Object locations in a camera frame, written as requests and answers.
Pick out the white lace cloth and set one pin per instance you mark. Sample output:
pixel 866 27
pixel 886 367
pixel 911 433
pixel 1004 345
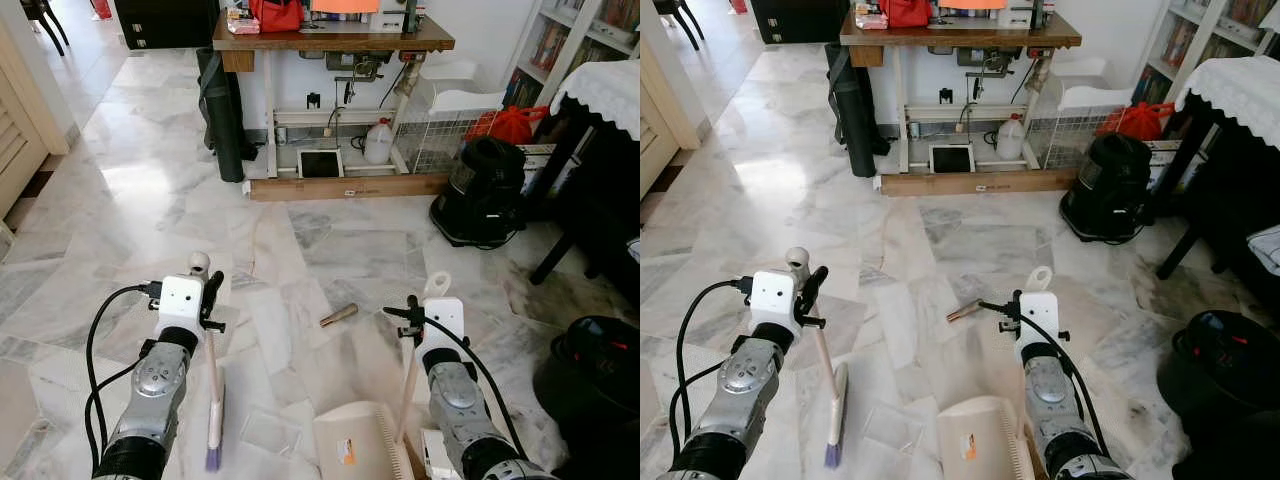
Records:
pixel 1235 90
pixel 605 90

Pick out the wooden top sewing table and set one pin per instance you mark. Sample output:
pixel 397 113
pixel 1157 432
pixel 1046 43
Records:
pixel 330 40
pixel 960 35

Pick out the clear plastic wrapper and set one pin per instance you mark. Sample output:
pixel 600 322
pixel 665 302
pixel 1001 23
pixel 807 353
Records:
pixel 895 430
pixel 270 432

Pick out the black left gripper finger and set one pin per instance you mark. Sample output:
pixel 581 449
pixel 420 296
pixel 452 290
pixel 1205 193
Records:
pixel 817 282
pixel 217 284

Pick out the white plastic jug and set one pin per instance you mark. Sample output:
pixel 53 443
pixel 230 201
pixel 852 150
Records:
pixel 1010 140
pixel 378 145

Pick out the long wooden plank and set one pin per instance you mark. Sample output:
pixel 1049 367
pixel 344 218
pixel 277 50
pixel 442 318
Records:
pixel 980 182
pixel 340 187

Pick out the white bookshelf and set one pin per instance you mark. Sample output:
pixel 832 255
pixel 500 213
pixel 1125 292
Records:
pixel 572 50
pixel 1197 50

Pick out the small brown cylinder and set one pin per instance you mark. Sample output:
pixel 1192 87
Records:
pixel 964 311
pixel 338 315

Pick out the light wooden door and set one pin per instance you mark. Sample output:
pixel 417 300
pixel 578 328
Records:
pixel 20 130
pixel 655 140

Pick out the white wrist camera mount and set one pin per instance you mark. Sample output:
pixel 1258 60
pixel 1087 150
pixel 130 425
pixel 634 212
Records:
pixel 180 300
pixel 772 297
pixel 1040 315
pixel 445 320

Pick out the orange box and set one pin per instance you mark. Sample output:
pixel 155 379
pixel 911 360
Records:
pixel 345 5
pixel 970 4

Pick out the black canister vacuum cleaner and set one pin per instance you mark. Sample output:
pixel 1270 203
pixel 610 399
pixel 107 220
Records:
pixel 1105 190
pixel 480 195

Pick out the hand broom purple bristles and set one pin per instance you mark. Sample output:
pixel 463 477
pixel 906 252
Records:
pixel 215 420
pixel 835 410

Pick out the white plastic tub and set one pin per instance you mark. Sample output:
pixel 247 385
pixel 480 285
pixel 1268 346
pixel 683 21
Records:
pixel 465 100
pixel 1095 97

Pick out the black furniture piece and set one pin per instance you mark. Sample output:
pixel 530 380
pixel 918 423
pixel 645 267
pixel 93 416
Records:
pixel 1230 190
pixel 600 200

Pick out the black round waste bin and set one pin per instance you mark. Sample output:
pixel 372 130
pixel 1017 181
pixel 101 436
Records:
pixel 1215 420
pixel 590 420

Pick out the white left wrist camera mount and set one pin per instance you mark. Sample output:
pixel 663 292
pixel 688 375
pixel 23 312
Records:
pixel 772 297
pixel 180 300

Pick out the red plastic carrier bag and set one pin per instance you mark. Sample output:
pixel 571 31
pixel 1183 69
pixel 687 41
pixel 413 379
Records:
pixel 1142 122
pixel 515 127

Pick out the black rolled mat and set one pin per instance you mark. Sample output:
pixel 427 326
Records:
pixel 222 120
pixel 852 115

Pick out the dark chair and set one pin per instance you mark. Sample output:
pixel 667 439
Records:
pixel 672 8
pixel 38 8

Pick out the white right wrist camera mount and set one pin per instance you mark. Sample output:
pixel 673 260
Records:
pixel 445 320
pixel 1040 315

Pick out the black cabinet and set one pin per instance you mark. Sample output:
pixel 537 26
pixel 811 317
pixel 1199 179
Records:
pixel 165 22
pixel 800 18

